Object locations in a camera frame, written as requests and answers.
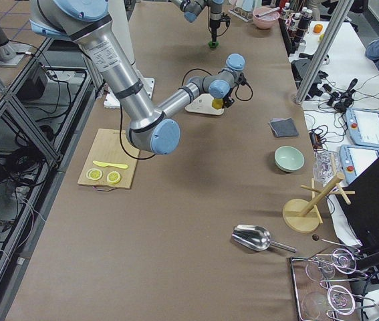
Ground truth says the aluminium frame post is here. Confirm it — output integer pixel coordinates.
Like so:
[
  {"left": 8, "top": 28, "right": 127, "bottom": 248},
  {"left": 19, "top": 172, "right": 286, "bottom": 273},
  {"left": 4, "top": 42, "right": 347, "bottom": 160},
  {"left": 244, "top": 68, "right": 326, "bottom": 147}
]
[{"left": 294, "top": 0, "right": 354, "bottom": 105}]

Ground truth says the lemon slice upper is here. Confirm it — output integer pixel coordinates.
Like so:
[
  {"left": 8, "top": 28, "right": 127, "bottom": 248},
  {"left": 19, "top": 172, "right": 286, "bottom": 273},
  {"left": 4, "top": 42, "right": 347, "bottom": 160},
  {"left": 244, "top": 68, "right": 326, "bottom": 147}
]
[{"left": 86, "top": 168, "right": 103, "bottom": 181}]

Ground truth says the orange fruit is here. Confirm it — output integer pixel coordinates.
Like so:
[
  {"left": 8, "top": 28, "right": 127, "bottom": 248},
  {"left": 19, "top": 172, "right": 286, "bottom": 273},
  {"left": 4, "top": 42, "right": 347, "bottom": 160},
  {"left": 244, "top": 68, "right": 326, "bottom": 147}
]
[{"left": 313, "top": 23, "right": 323, "bottom": 34}]

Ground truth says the metal scoop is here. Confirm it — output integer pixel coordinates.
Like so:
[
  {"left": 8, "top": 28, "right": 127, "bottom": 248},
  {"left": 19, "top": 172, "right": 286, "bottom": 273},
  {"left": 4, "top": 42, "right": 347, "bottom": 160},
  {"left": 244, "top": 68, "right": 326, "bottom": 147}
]
[{"left": 232, "top": 225, "right": 297, "bottom": 253}]

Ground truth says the clear plastic box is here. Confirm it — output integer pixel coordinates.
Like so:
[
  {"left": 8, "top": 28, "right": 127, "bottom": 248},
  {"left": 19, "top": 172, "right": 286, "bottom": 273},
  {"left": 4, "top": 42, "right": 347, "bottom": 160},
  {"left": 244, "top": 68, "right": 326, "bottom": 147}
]
[{"left": 313, "top": 151, "right": 340, "bottom": 185}]

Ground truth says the wooden mug tree stand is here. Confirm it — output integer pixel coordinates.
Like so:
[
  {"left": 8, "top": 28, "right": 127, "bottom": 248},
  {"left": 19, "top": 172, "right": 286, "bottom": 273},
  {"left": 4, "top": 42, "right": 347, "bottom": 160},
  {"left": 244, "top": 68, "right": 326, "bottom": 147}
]
[{"left": 282, "top": 173, "right": 356, "bottom": 233}]

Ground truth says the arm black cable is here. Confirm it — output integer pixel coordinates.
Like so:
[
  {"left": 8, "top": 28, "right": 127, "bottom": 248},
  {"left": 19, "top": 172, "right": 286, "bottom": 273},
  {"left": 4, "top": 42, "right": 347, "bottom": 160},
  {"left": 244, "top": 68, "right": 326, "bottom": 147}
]
[{"left": 118, "top": 68, "right": 254, "bottom": 160}]

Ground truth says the yellow lemon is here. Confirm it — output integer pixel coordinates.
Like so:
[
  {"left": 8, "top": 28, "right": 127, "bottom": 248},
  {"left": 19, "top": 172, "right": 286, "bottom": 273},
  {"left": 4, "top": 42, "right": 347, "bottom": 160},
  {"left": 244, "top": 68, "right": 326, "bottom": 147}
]
[{"left": 211, "top": 98, "right": 224, "bottom": 110}]

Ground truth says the blue teach pendant upper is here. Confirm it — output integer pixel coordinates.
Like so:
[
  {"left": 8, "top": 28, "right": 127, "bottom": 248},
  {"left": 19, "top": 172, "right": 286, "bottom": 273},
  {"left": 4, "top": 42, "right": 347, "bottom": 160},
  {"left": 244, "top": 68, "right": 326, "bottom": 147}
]
[{"left": 345, "top": 108, "right": 379, "bottom": 148}]

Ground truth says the blue teach pendant lower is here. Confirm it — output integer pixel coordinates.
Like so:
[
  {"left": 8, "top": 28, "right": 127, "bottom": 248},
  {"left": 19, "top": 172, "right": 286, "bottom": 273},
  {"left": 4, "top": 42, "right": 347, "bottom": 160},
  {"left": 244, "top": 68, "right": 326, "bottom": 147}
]
[{"left": 339, "top": 144, "right": 379, "bottom": 184}]

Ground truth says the lemon slice lower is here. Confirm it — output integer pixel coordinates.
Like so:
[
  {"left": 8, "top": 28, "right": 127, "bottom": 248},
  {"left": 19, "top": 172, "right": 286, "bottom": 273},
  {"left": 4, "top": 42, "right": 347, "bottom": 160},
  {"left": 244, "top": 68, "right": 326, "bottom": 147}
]
[{"left": 106, "top": 171, "right": 122, "bottom": 185}]

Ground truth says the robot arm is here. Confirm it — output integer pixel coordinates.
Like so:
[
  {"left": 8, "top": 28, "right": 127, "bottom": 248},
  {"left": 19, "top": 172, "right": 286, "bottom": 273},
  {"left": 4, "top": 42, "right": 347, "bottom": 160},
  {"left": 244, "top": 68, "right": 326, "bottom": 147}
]
[
  {"left": 171, "top": 0, "right": 231, "bottom": 48},
  {"left": 30, "top": 1, "right": 245, "bottom": 154}
]

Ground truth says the grey folded cloth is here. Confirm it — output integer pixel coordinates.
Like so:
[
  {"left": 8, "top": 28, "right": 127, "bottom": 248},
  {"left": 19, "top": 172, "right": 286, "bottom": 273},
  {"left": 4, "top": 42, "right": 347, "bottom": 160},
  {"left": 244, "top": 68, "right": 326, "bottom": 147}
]
[{"left": 269, "top": 118, "right": 299, "bottom": 138}]

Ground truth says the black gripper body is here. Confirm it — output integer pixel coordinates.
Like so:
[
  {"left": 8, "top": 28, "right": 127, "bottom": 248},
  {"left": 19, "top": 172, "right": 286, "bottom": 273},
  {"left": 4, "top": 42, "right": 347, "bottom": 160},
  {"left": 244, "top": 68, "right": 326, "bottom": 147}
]
[
  {"left": 208, "top": 13, "right": 231, "bottom": 42},
  {"left": 223, "top": 74, "right": 247, "bottom": 108}
]

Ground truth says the pale green bowl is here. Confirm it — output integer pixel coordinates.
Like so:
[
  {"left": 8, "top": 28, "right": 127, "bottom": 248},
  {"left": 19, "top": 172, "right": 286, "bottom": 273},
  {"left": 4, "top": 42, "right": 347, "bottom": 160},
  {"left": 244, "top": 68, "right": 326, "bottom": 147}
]
[{"left": 274, "top": 146, "right": 305, "bottom": 173}]

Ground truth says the white rabbit tray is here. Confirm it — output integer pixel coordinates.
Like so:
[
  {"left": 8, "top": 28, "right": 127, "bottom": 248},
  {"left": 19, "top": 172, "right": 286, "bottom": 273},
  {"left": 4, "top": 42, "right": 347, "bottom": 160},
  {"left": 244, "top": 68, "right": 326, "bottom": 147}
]
[{"left": 184, "top": 94, "right": 225, "bottom": 116}]

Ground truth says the wire glass rack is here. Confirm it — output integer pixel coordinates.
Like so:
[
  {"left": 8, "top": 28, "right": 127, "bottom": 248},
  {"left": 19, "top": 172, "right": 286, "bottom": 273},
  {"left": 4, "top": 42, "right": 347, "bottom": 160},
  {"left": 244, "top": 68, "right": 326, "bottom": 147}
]
[{"left": 289, "top": 247, "right": 376, "bottom": 320}]

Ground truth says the yellow plastic knife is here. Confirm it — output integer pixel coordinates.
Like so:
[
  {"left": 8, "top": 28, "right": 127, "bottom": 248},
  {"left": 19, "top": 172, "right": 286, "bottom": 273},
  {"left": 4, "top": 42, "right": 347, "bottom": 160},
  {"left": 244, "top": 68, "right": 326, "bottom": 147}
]
[{"left": 92, "top": 160, "right": 129, "bottom": 169}]

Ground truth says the pink ribbed bowl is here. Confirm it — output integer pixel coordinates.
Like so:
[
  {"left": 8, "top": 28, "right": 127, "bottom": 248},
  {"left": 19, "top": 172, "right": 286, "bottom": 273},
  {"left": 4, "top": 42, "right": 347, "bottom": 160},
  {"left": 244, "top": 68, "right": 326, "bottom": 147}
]
[{"left": 253, "top": 7, "right": 280, "bottom": 30}]

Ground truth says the black monitor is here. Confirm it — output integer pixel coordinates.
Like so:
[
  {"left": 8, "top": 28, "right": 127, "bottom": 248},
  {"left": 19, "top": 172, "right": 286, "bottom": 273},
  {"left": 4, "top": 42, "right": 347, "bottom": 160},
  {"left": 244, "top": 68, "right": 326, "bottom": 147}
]
[{"left": 337, "top": 157, "right": 379, "bottom": 255}]

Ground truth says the lemon slice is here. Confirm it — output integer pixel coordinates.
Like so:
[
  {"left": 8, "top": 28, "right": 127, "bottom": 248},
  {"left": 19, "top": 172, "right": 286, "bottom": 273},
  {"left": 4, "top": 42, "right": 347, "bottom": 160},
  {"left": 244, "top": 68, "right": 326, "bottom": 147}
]
[
  {"left": 86, "top": 168, "right": 103, "bottom": 181},
  {"left": 106, "top": 171, "right": 122, "bottom": 185}
]

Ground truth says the green lime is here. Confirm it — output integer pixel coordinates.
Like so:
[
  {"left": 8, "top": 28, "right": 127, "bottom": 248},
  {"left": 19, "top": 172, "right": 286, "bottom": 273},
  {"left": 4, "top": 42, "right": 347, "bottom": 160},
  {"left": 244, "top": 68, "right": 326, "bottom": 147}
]
[{"left": 208, "top": 41, "right": 219, "bottom": 49}]

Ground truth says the blue teach pendant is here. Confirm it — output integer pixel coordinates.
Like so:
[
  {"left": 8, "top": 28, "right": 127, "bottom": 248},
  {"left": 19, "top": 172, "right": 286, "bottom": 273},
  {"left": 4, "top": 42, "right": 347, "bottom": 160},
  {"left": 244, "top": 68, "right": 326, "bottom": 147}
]
[
  {"left": 345, "top": 108, "right": 379, "bottom": 148},
  {"left": 339, "top": 144, "right": 379, "bottom": 184}
]

